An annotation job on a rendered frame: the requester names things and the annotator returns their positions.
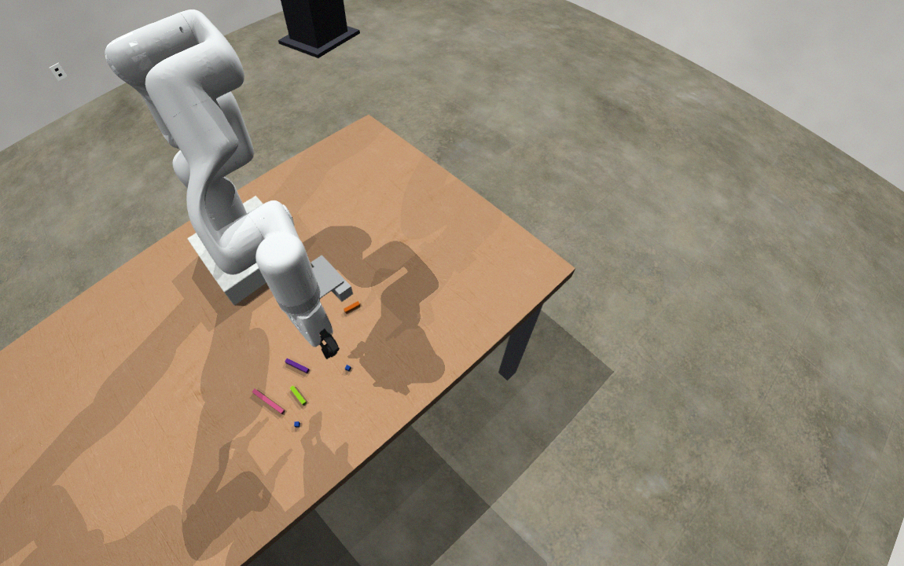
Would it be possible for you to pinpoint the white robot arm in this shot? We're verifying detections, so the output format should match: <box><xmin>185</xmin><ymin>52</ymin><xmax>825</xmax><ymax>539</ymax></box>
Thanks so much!
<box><xmin>105</xmin><ymin>9</ymin><xmax>353</xmax><ymax>314</ymax></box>

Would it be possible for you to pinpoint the lime green rod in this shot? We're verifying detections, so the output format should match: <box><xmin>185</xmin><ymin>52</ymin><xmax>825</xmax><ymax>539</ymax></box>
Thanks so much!
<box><xmin>290</xmin><ymin>386</ymin><xmax>307</xmax><ymax>406</ymax></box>

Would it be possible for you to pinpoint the purple rod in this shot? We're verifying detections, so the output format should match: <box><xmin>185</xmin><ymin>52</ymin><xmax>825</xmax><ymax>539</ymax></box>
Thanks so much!
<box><xmin>285</xmin><ymin>358</ymin><xmax>309</xmax><ymax>373</ymax></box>

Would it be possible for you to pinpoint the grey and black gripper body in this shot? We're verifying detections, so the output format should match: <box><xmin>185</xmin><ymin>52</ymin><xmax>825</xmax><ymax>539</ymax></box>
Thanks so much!
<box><xmin>284</xmin><ymin>300</ymin><xmax>333</xmax><ymax>347</ymax></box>

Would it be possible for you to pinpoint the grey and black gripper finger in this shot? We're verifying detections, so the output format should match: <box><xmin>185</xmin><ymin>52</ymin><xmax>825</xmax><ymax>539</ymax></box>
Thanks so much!
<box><xmin>319</xmin><ymin>329</ymin><xmax>339</xmax><ymax>359</ymax></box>

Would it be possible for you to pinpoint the pink rod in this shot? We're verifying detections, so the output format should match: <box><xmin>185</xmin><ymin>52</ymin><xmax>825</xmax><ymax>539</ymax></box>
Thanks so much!
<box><xmin>252</xmin><ymin>389</ymin><xmax>285</xmax><ymax>414</ymax></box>

